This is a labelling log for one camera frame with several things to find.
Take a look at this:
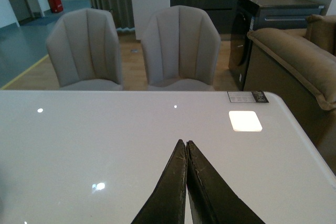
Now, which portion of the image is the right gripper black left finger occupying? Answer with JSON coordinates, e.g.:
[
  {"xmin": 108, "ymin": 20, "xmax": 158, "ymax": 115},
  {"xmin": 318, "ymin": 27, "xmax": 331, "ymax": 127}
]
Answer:
[{"xmin": 132, "ymin": 140, "xmax": 187, "ymax": 223}]

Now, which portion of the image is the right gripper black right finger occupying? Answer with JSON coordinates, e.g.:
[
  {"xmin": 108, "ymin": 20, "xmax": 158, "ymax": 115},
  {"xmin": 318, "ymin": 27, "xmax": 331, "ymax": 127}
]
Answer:
[{"xmin": 185, "ymin": 140, "xmax": 266, "ymax": 224}]

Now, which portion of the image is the black white table label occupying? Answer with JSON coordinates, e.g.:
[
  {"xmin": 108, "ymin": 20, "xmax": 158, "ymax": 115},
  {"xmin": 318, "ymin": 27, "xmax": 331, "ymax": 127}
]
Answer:
[{"xmin": 227, "ymin": 91, "xmax": 269, "ymax": 103}]

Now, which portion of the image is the right beige upholstered chair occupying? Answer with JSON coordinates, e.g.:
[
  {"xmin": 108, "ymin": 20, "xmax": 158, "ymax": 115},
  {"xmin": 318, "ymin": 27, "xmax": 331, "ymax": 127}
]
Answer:
[{"xmin": 141, "ymin": 5, "xmax": 221, "ymax": 91}]

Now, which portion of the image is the beige upholstered chair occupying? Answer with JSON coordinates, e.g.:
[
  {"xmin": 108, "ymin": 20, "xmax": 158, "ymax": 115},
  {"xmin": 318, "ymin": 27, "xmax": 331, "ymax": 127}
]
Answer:
[
  {"xmin": 46, "ymin": 8, "xmax": 123, "ymax": 91},
  {"xmin": 141, "ymin": 5, "xmax": 221, "ymax": 91}
]

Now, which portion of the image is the brown fabric sofa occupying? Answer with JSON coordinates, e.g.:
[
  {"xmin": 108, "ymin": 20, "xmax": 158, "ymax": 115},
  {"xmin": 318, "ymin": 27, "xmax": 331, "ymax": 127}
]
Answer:
[{"xmin": 243, "ymin": 15, "xmax": 335, "ymax": 172}]

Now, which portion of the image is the left beige upholstered chair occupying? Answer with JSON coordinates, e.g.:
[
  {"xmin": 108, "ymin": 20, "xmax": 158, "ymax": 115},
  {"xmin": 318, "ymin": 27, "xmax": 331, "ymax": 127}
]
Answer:
[{"xmin": 46, "ymin": 8, "xmax": 123, "ymax": 91}]

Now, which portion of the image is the black washing machine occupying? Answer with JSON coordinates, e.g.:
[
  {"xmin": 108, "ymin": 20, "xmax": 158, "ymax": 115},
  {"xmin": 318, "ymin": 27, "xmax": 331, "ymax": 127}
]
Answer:
[{"xmin": 228, "ymin": 0, "xmax": 324, "ymax": 90}]

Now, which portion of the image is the red cylindrical bin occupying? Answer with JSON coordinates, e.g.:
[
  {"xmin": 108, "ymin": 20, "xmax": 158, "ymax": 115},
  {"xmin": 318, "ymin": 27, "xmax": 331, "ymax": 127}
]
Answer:
[{"xmin": 48, "ymin": 0, "xmax": 64, "ymax": 13}]

